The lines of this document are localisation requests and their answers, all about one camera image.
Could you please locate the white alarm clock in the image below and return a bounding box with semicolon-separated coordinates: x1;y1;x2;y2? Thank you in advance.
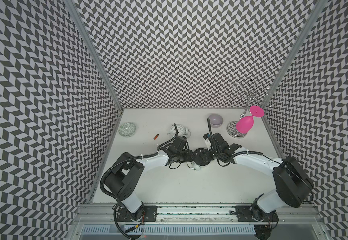
170;125;191;139
188;148;214;171

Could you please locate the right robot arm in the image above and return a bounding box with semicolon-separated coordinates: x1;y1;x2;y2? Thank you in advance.
204;119;314;222

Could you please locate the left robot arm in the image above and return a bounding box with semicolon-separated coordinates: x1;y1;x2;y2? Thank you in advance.
99;124;193;221

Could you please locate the lilac small bowl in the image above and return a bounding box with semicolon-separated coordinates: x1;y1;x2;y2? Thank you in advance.
208;114;224;128

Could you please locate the pink plastic wine glass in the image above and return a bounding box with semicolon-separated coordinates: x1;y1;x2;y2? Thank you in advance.
236;106;265;134

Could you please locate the green patterned glass dish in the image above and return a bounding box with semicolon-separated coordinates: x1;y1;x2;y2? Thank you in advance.
118;122;137;138

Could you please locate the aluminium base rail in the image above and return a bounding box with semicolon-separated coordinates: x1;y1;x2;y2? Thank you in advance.
72;203;324;225

